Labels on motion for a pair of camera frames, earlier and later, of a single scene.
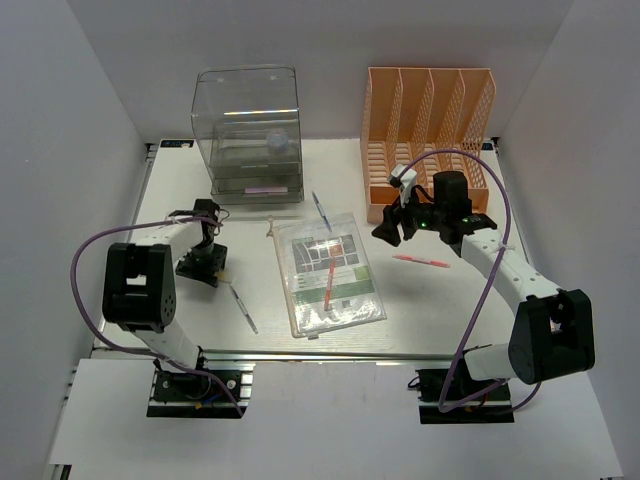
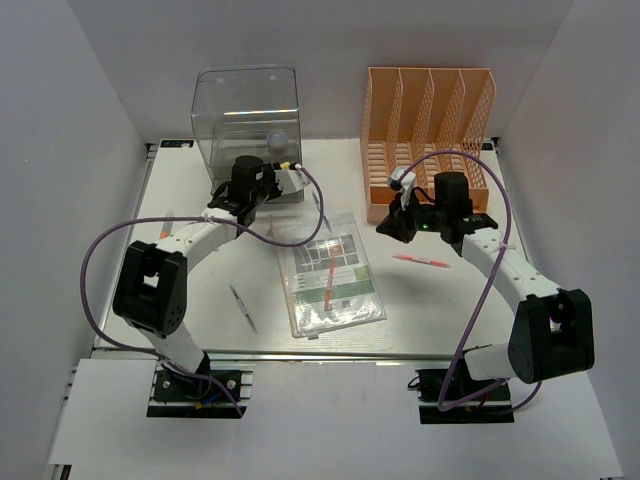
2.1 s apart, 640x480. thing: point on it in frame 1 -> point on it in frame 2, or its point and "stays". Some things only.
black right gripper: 392,215 stays
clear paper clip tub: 277,142 stays
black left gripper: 186,268 -> 268,173
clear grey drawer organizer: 247,127 stays
